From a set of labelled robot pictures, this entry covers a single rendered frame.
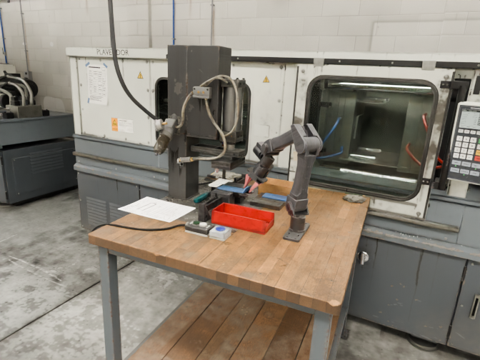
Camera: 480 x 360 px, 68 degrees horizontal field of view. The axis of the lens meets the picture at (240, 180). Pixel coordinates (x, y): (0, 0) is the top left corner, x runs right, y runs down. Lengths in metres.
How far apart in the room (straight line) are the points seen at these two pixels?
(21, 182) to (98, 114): 1.66
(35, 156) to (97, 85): 1.69
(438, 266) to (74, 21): 5.99
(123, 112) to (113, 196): 0.72
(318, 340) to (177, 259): 0.54
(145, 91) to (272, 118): 1.04
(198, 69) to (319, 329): 1.19
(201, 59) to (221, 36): 3.21
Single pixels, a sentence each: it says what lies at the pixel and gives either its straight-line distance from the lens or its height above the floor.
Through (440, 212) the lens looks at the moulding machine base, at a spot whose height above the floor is 0.87.
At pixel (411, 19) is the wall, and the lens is 4.29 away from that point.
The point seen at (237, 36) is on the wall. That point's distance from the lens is 4.81.
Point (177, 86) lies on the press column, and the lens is 1.78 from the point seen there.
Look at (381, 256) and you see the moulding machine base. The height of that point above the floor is 0.54.
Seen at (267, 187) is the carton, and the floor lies 0.95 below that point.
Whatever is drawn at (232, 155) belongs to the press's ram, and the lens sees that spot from 1.70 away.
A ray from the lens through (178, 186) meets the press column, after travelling 1.86.
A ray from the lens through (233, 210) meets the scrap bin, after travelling 1.65.
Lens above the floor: 1.53
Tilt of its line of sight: 16 degrees down
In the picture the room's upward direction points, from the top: 3 degrees clockwise
